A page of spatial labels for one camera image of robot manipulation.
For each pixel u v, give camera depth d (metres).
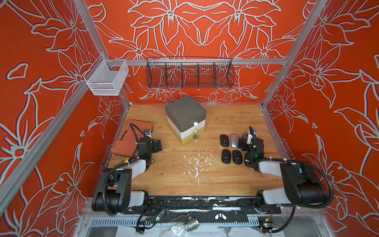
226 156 0.88
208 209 0.73
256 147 0.68
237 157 0.88
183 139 0.92
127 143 0.90
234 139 0.97
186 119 0.87
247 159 0.71
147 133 0.81
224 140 0.95
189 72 0.97
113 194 0.43
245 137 0.97
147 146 0.74
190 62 0.92
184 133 0.87
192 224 0.66
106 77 0.94
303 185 0.43
